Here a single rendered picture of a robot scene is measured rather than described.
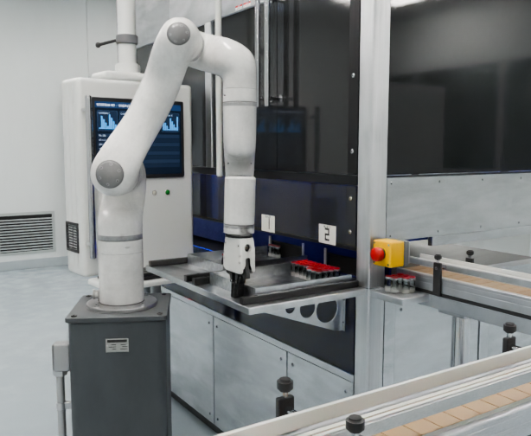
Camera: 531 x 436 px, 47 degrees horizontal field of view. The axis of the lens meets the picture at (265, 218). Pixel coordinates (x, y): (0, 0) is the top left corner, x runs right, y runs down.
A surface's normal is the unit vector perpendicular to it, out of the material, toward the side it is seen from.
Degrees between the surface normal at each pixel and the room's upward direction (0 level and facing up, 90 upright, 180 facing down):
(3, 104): 90
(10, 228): 90
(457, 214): 90
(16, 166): 90
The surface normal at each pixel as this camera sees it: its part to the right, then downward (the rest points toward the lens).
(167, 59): -0.25, 0.67
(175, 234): 0.63, 0.09
